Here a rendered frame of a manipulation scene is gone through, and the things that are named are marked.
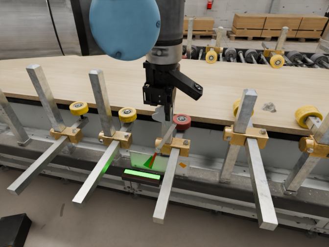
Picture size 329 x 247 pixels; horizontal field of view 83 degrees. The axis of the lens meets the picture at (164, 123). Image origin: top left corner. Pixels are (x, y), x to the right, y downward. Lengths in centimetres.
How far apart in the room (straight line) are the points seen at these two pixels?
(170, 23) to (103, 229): 138
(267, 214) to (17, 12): 54
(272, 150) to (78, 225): 135
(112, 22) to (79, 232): 147
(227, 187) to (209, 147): 25
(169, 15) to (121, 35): 19
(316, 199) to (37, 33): 97
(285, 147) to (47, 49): 98
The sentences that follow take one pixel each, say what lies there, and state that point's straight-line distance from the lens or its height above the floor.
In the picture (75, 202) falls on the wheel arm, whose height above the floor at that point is 85.
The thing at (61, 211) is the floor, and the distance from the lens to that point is 173.
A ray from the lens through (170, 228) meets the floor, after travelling 149.
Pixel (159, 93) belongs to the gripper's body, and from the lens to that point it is 49.
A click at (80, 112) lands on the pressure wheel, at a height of 89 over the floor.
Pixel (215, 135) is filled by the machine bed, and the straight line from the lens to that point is 95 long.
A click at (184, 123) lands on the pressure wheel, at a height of 91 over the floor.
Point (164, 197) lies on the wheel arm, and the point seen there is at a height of 86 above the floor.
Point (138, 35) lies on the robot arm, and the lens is 26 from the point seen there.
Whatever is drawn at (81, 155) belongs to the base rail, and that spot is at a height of 70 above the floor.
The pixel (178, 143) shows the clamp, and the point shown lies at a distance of 73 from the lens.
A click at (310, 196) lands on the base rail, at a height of 70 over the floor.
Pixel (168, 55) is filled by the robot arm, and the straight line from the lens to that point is 45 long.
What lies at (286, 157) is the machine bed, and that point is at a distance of 109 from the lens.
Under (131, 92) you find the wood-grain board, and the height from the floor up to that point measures 90.
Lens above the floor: 136
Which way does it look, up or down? 37 degrees down
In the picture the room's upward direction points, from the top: straight up
